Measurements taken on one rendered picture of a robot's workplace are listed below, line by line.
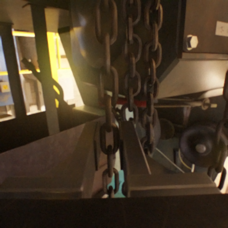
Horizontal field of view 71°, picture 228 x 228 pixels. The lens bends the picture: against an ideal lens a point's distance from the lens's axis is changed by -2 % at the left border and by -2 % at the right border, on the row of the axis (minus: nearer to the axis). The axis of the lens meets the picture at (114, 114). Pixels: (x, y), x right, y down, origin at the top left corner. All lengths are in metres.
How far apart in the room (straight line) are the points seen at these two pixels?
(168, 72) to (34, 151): 0.53
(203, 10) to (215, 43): 0.05
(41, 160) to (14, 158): 0.10
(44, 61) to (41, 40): 0.07
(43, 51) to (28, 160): 0.38
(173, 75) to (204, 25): 0.07
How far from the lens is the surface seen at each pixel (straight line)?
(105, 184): 0.17
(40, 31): 0.62
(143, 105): 0.34
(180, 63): 0.23
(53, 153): 0.69
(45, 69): 0.62
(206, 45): 0.26
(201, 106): 0.52
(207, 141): 1.14
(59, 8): 0.67
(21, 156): 0.64
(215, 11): 0.27
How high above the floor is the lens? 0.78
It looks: 18 degrees up
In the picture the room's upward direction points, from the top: 179 degrees clockwise
